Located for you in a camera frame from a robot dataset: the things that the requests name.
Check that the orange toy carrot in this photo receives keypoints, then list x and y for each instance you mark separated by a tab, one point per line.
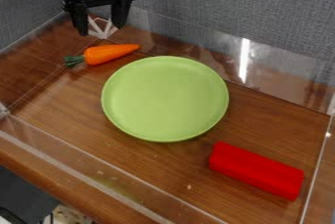
101	54

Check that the light green round plate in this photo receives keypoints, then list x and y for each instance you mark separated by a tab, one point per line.
165	99

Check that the red rectangular block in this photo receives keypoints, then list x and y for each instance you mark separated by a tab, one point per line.
260	171

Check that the clear acrylic corner bracket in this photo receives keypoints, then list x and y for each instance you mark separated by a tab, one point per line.
101	27

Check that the clear acrylic enclosure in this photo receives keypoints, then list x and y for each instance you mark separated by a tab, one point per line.
122	180

